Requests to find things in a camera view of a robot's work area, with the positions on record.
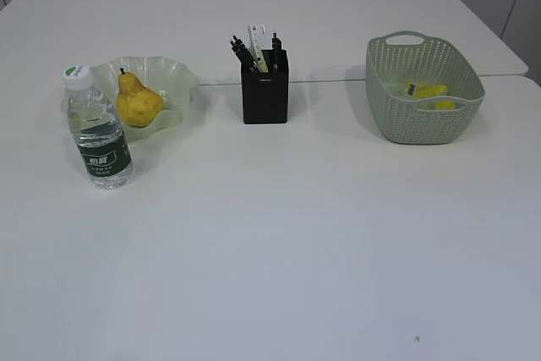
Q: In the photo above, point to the yellow utility knife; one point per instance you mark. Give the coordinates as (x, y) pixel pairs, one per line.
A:
(262, 65)

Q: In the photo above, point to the black pen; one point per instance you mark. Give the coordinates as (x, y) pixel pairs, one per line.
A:
(242, 53)
(244, 47)
(276, 48)

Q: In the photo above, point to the clear plastic ruler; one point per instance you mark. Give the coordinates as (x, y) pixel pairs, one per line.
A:
(257, 41)

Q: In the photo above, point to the yellow pear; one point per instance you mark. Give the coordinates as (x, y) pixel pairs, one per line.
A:
(136, 104)

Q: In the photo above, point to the yellow waste paper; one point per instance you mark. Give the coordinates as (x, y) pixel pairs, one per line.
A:
(421, 91)

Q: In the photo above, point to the clear water bottle green label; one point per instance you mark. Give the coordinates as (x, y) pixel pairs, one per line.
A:
(96, 130)

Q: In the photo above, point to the black square pen holder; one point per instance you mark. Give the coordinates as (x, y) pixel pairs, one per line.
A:
(265, 95)

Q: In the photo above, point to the green wavy glass plate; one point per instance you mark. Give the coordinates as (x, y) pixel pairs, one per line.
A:
(172, 80)

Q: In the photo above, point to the green plastic woven basket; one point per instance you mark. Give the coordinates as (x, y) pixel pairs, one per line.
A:
(393, 60)

